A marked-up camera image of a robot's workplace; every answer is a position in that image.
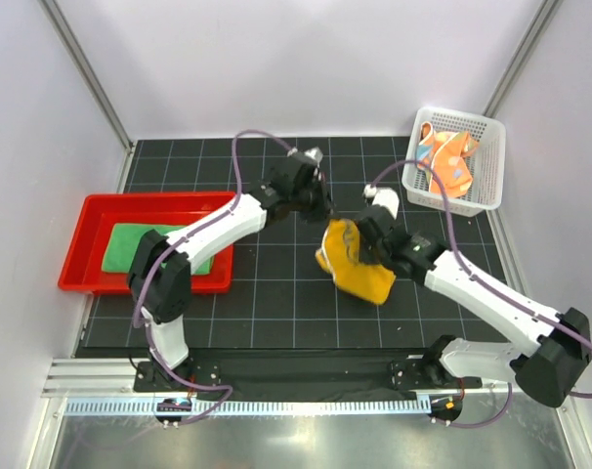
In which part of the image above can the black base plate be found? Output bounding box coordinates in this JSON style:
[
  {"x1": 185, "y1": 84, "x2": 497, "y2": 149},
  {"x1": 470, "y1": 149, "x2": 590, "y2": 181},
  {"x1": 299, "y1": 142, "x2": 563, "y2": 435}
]
[{"x1": 132, "y1": 347, "x2": 484, "y2": 403}]

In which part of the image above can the right corner aluminium post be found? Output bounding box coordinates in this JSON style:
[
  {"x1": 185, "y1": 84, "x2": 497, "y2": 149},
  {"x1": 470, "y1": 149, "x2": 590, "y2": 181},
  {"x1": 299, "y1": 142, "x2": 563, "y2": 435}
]
[{"x1": 483, "y1": 0, "x2": 563, "y2": 118}]

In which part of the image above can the green microfiber towel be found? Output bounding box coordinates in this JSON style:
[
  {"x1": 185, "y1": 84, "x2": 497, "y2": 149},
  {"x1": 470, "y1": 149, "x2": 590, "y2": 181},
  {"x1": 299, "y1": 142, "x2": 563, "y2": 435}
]
[{"x1": 101, "y1": 223, "x2": 188, "y2": 274}]

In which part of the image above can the yellow printed towel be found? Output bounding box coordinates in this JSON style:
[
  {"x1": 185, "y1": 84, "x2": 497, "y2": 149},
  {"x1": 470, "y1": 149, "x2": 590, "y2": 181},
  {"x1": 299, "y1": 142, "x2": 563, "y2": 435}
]
[{"x1": 315, "y1": 219, "x2": 396, "y2": 306}]

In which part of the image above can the red plastic tray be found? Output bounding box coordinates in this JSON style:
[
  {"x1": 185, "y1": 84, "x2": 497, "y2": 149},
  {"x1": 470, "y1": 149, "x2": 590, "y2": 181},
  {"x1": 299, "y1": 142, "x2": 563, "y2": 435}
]
[{"x1": 58, "y1": 191, "x2": 234, "y2": 296}]

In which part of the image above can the corner aluminium post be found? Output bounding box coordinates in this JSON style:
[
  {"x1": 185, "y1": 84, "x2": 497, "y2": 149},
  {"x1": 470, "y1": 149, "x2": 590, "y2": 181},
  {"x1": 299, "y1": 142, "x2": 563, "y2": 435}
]
[
  {"x1": 37, "y1": 0, "x2": 135, "y2": 156},
  {"x1": 483, "y1": 0, "x2": 563, "y2": 118}
]

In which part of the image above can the slotted cable duct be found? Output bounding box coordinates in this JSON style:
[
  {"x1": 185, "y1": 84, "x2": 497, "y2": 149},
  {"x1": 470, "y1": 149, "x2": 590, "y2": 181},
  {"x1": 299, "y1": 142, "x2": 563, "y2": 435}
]
[{"x1": 63, "y1": 396, "x2": 431, "y2": 418}]

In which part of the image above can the aluminium frame rail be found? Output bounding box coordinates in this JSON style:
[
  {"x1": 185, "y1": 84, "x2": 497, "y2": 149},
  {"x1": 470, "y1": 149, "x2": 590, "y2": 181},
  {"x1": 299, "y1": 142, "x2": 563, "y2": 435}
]
[{"x1": 40, "y1": 355, "x2": 578, "y2": 398}]

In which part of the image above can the white perforated plastic basket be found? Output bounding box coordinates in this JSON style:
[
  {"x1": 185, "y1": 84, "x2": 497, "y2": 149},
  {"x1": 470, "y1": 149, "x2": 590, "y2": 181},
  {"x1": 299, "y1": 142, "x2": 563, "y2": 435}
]
[{"x1": 402, "y1": 107, "x2": 506, "y2": 217}]

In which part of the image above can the orange patterned towel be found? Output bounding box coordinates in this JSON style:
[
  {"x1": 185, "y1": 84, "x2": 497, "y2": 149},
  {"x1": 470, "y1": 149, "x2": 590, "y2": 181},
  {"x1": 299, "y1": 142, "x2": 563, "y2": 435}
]
[{"x1": 416, "y1": 122, "x2": 479, "y2": 198}]

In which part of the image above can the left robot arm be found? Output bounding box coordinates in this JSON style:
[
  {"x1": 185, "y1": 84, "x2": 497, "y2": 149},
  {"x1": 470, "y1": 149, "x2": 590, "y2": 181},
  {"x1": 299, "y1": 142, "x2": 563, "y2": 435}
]
[{"x1": 127, "y1": 148, "x2": 333, "y2": 391}]

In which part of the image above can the left corner aluminium post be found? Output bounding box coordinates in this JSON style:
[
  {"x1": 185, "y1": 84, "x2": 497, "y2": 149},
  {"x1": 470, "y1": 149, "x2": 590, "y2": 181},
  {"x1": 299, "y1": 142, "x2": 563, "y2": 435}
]
[{"x1": 37, "y1": 0, "x2": 135, "y2": 156}]

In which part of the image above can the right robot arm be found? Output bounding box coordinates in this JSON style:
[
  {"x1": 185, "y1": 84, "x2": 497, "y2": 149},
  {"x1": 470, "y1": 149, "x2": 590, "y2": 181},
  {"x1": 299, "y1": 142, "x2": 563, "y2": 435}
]
[{"x1": 356, "y1": 185, "x2": 592, "y2": 407}]

